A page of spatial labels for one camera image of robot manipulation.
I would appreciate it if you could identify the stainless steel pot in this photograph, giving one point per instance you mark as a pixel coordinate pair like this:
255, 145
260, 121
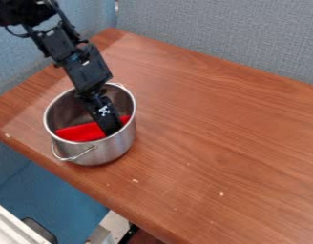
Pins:
66, 115

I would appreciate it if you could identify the red plastic block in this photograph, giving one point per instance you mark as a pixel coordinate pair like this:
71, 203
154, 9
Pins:
82, 133

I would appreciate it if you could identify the grey table leg bracket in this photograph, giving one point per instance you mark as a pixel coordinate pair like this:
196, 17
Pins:
112, 229

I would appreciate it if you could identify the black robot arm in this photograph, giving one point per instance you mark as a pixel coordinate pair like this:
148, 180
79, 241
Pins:
39, 19

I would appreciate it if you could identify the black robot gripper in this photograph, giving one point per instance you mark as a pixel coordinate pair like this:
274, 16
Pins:
89, 73

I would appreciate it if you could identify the white box with black base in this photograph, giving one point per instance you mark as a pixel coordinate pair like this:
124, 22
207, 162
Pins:
23, 232

